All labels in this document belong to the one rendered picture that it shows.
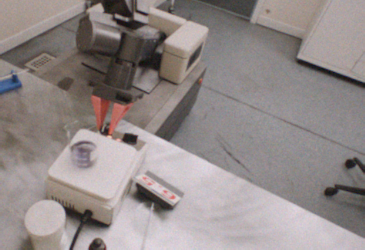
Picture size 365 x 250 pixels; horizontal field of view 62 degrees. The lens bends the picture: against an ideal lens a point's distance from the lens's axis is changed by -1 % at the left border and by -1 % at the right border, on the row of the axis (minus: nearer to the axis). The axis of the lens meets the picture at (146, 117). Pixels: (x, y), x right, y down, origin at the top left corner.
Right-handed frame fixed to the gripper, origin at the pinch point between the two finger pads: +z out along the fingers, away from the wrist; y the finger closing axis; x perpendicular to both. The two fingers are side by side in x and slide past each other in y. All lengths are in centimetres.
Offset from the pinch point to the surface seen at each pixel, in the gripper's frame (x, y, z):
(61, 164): -13.3, -1.5, 4.4
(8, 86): 7.2, -30.0, 1.2
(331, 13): 206, 79, -76
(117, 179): -11.9, 8.2, 3.8
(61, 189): -14.7, 0.2, 7.8
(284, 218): 3.3, 39.6, 5.9
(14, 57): 128, -122, 18
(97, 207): -14.1, 6.8, 8.8
